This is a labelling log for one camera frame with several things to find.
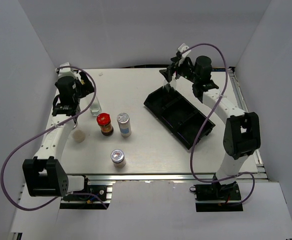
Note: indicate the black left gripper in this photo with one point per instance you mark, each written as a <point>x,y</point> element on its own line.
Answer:
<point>87,88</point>

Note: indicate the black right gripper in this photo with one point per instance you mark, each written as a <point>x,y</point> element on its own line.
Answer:
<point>177,68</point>

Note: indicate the glass bottle with dark sauce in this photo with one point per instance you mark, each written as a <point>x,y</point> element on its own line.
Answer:
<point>169,87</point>

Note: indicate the clear glass oil bottle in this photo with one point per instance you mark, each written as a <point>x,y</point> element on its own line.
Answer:
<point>95,107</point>

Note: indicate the red lid sauce jar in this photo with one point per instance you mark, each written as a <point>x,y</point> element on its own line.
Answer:
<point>104,122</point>

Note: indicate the blue label spice jar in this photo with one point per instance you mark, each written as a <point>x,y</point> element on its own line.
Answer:
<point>123,120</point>

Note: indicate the silver lid spice jar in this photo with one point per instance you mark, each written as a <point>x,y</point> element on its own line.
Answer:
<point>118,158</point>

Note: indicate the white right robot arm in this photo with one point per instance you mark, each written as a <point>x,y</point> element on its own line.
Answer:
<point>242,129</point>

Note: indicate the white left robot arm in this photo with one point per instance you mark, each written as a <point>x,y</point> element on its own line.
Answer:
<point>44,174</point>

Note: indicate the right table logo sticker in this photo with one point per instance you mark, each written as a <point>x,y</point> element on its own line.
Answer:
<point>218,69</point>

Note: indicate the black three-compartment tray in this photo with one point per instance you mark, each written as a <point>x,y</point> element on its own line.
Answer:
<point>176,113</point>

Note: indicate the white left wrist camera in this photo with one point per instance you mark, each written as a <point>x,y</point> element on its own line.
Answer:
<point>65,71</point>

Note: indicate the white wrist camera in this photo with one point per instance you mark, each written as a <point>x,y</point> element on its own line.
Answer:
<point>65,71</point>
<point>182,52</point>

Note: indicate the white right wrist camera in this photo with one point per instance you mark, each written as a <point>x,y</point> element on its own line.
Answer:
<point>182,52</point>

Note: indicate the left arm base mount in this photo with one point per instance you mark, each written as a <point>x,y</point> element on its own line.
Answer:
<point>96,195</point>

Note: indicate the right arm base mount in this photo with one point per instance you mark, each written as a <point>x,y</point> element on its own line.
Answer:
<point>216,198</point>

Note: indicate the aluminium table frame rail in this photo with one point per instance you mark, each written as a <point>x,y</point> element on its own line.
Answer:
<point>45,176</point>

